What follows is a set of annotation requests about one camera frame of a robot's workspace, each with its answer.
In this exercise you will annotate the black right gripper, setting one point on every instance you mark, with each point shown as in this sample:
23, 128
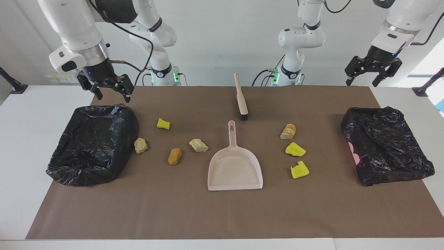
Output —
99, 73

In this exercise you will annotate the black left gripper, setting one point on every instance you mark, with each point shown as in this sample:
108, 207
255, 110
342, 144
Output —
381, 57

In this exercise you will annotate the beige hand brush black bristles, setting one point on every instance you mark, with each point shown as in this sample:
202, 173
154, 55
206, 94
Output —
241, 100

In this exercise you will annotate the beige plastic dustpan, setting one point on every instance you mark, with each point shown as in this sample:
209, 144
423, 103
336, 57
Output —
236, 170

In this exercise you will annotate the tan crumpled trash lump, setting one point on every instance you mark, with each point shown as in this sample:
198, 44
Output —
140, 146

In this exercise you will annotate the black bag lined pink bin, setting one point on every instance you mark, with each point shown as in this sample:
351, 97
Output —
388, 149

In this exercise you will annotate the pale crumpled trash lump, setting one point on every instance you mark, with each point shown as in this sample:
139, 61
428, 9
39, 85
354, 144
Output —
198, 146

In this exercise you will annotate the black clamp stand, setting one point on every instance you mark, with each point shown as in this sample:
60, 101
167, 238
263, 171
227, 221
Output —
17, 87
421, 91

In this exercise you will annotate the small yellow sponge piece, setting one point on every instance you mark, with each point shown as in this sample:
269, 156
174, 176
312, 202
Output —
163, 124

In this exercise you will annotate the blue object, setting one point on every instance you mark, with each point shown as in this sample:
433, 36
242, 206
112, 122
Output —
441, 106

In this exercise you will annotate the brown bread roll piece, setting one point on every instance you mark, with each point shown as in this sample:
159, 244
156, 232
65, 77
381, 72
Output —
174, 156

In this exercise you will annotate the striped orange bread piece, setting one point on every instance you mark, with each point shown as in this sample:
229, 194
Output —
288, 132

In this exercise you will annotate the yellow sponge wedge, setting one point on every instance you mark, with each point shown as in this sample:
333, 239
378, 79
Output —
295, 150

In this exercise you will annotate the notched yellow sponge piece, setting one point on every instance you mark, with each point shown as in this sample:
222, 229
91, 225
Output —
299, 171

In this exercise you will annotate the brown table mat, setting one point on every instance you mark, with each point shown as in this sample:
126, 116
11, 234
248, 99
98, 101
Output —
222, 215

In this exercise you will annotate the white wall socket box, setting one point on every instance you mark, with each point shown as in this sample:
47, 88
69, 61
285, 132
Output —
57, 79

